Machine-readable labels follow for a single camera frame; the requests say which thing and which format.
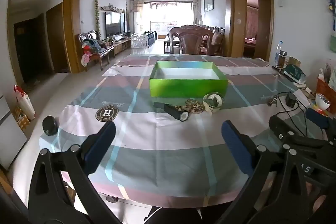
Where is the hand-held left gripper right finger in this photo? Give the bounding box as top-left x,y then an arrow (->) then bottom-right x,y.
221,120 -> 319,224

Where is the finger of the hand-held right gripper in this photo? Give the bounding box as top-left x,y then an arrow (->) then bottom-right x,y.
305,108 -> 336,135
269,115 -> 324,148

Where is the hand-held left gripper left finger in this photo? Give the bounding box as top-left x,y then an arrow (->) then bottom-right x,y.
28,121 -> 124,224

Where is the silver bangle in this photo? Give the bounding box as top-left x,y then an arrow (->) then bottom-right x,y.
205,92 -> 226,112

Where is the white bracelet watch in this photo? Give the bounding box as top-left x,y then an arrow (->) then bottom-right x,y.
203,98 -> 222,115

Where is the brown bead bracelet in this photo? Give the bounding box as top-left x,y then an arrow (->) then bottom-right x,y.
178,99 -> 208,114

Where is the green cardboard box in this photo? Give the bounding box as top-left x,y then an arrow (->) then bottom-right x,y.
149,61 -> 228,98

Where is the white patterned bowl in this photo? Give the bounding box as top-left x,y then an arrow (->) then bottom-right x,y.
315,93 -> 331,110

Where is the black power adapter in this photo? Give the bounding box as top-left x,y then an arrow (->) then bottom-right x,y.
286,92 -> 297,108

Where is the orange basket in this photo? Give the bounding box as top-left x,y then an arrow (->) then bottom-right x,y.
316,77 -> 336,100

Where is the black round knob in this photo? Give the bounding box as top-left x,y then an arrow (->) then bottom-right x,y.
43,115 -> 59,136

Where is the striped tablecloth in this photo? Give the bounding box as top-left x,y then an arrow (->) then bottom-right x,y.
26,54 -> 315,207

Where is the glass tea bottle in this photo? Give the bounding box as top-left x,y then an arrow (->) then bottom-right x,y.
278,50 -> 288,68

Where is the clear plastic water bottle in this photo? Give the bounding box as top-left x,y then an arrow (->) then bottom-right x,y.
274,40 -> 284,67

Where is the white paper bag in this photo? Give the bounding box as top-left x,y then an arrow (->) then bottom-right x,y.
14,85 -> 36,121

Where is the double door refrigerator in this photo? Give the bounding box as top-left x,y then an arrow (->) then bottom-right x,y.
0,94 -> 28,169

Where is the carved wooden armchair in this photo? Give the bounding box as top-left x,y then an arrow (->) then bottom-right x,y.
78,30 -> 114,71

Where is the pile of clothes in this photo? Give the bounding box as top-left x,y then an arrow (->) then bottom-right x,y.
81,39 -> 107,52

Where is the wooden television cabinet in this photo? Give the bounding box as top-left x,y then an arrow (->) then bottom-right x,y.
105,38 -> 132,56

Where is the carved wooden dining chair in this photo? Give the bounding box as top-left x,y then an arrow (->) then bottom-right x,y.
168,25 -> 214,55

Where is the white baby playpen fence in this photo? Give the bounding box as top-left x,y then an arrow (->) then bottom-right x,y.
131,30 -> 158,48

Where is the dark wooden door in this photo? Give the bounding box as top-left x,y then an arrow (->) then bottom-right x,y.
13,18 -> 45,83

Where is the flat screen television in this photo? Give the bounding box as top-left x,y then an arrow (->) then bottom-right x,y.
105,12 -> 125,37

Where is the white standing air conditioner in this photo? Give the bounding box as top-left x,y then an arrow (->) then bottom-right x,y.
133,11 -> 141,35

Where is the green ivy garland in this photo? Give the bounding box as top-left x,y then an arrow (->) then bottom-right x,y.
94,0 -> 101,38

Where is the black cable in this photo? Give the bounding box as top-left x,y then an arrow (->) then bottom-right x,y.
276,91 -> 323,140

